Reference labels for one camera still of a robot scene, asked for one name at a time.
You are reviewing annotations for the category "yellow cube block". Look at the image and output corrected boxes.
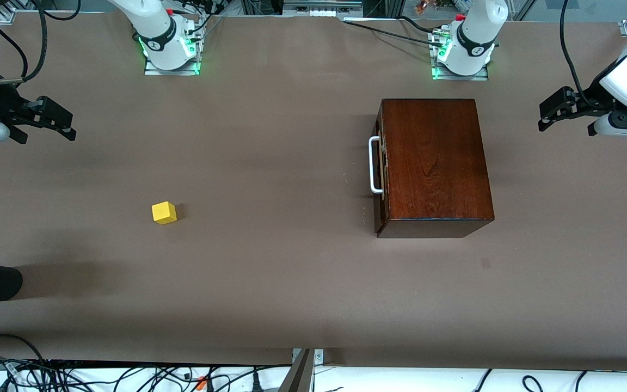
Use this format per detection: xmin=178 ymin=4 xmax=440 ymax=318
xmin=151 ymin=201 xmax=178 ymax=225

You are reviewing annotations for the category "dark brown wooden cabinet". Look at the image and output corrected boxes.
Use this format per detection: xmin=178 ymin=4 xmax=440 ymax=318
xmin=373 ymin=98 xmax=495 ymax=239

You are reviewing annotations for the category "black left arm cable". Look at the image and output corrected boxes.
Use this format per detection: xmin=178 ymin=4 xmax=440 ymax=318
xmin=559 ymin=0 xmax=597 ymax=109

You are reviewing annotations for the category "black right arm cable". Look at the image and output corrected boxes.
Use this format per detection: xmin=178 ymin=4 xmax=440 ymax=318
xmin=0 ymin=0 xmax=48 ymax=86

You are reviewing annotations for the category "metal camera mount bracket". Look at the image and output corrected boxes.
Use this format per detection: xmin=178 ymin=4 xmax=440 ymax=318
xmin=278 ymin=347 xmax=325 ymax=392

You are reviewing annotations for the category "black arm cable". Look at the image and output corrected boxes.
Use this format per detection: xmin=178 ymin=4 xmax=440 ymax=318
xmin=559 ymin=0 xmax=597 ymax=109
xmin=0 ymin=0 xmax=48 ymax=86

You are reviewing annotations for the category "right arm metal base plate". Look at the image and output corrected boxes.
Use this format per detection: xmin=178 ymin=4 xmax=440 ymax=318
xmin=144 ymin=24 xmax=201 ymax=76

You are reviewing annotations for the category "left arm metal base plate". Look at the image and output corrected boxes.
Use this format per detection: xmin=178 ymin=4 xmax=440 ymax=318
xmin=431 ymin=30 xmax=490 ymax=82

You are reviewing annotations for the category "white power strip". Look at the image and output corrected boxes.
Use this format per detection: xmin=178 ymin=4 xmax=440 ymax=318
xmin=282 ymin=0 xmax=364 ymax=18

